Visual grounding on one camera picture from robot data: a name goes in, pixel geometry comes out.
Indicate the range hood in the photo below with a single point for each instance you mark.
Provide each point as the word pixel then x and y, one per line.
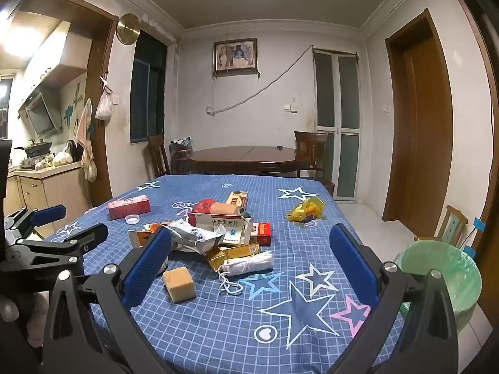
pixel 41 115

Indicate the hanging pink towel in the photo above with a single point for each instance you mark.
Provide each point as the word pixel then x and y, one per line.
pixel 84 124

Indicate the dark window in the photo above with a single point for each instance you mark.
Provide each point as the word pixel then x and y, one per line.
pixel 148 89

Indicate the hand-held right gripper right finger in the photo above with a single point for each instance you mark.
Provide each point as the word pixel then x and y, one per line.
pixel 353 257

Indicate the blue tape strip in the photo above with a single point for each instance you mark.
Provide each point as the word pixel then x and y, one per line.
pixel 479 224

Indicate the white medicine box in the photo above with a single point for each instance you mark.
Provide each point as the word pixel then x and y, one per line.
pixel 222 226

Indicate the framed picture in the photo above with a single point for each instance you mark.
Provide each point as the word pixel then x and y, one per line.
pixel 235 56

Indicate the gold box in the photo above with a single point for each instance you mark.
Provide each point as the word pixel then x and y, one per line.
pixel 230 255

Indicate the red tissue pack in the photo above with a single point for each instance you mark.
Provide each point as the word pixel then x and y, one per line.
pixel 128 207

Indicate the blue tape strips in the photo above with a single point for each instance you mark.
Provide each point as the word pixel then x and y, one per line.
pixel 470 251

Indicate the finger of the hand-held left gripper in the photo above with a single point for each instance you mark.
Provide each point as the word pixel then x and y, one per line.
pixel 50 212
pixel 85 237

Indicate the frosted glass door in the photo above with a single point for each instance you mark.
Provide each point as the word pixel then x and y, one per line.
pixel 337 124

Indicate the kitchen wall cabinet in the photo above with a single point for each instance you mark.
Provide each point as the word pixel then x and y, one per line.
pixel 58 54

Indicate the small wooden chair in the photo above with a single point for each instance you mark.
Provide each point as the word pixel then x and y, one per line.
pixel 452 226

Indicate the kitchen window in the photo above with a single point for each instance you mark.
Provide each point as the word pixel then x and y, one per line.
pixel 4 105

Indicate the red cigarette box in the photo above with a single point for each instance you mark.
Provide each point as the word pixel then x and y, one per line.
pixel 262 233

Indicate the white bag on counter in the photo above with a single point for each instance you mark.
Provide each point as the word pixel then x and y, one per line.
pixel 62 158

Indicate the yellow plastic bag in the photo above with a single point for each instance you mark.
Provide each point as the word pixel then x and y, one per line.
pixel 306 210

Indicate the trash bin with green liner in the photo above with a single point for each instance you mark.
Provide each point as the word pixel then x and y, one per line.
pixel 436 268

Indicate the black wok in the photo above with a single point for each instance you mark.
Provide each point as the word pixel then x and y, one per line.
pixel 37 149

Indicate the red apple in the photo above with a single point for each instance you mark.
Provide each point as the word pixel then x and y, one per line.
pixel 203 205

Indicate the white folded umbrella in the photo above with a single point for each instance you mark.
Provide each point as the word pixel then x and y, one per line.
pixel 249 263

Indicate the dark wooden dining table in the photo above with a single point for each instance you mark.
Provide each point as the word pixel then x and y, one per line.
pixel 249 157

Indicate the brown wooden door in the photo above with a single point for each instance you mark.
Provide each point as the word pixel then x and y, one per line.
pixel 421 124

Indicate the orange and white carton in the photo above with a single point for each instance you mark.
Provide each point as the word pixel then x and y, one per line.
pixel 138 237

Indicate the gold wall clock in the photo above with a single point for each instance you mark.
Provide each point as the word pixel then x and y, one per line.
pixel 127 28

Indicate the white and silver foil bag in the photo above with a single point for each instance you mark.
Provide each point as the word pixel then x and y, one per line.
pixel 191 237

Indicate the long beige box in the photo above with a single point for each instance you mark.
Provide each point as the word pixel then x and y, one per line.
pixel 237 199

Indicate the brown wooden chair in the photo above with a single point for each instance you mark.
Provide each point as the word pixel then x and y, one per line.
pixel 310 144
pixel 328 187

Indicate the hanging white plastic bag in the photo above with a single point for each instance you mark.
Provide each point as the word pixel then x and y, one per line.
pixel 104 107

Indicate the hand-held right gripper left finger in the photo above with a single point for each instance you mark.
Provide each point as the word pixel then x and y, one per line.
pixel 148 265

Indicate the kitchen base cabinet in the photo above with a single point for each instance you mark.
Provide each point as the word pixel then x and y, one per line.
pixel 50 191

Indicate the dark bag with packets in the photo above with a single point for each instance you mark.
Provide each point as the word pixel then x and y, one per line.
pixel 180 156

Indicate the dark wooden chair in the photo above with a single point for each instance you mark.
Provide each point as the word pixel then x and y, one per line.
pixel 158 156

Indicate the hanging net bag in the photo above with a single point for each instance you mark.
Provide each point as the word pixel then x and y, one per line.
pixel 90 169

